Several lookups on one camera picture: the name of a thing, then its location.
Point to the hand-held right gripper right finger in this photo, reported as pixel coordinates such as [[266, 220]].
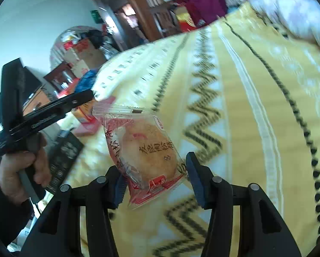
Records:
[[196, 182]]

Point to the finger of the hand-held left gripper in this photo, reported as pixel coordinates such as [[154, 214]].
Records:
[[74, 100], [46, 119]]

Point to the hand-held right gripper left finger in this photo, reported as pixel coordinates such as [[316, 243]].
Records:
[[119, 190]]

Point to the pastry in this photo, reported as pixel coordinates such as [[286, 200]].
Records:
[[146, 150]]

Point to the person's left forearm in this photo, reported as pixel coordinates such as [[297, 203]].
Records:
[[3, 214]]

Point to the person's left hand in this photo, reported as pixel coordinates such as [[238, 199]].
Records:
[[14, 176]]

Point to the orange printed snack box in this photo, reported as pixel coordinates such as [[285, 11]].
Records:
[[85, 111]]

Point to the orange wooden drawer unit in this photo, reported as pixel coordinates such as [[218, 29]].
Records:
[[38, 101]]

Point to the blue patterned bag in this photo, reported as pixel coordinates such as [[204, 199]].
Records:
[[86, 81]]

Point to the black television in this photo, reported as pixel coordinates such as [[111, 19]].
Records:
[[32, 79]]

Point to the dark wooden glass cabinet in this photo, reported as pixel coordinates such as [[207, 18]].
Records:
[[59, 76]]

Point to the red flat box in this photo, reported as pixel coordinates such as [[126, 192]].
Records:
[[87, 125]]

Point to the small cardboard box red print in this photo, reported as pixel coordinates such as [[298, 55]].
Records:
[[78, 68]]

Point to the black printed box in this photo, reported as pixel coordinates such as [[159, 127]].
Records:
[[64, 152]]

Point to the large brown cardboard box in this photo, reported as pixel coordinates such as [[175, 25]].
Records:
[[91, 55]]

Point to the brown wooden door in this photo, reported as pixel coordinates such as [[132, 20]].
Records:
[[138, 8]]

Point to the red and yellow box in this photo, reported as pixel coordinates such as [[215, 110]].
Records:
[[186, 18]]

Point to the magenta cloth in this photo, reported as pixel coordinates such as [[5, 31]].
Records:
[[207, 2]]

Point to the white quilt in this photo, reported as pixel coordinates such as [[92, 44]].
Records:
[[288, 8]]

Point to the green wall sign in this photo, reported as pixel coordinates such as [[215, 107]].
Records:
[[95, 16]]

